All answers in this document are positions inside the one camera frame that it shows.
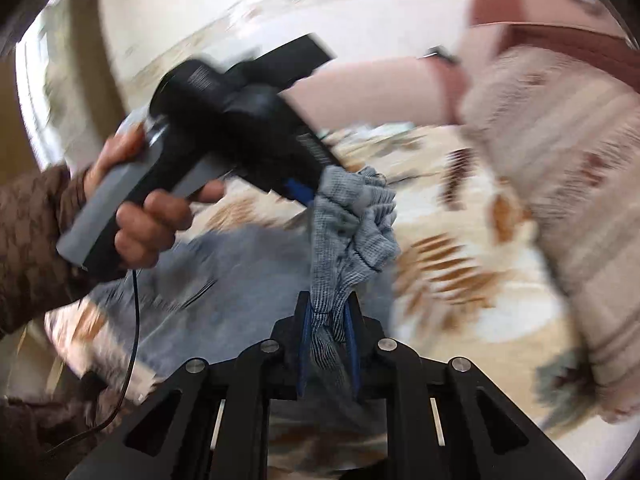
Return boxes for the grey denim pants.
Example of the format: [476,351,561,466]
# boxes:
[90,166,399,437]

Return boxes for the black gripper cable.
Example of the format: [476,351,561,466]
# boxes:
[44,268,142,456]

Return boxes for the pink padded headboard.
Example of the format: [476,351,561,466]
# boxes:
[282,0,639,130]

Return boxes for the beige leaf-pattern blanket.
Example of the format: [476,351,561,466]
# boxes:
[43,0,601,476]

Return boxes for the left forearm patterned sleeve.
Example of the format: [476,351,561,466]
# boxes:
[0,162,126,338]

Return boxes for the person's left hand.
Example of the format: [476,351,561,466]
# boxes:
[81,123,228,270]

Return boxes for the striped floral beige pillow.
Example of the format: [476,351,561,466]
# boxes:
[460,47,639,422]

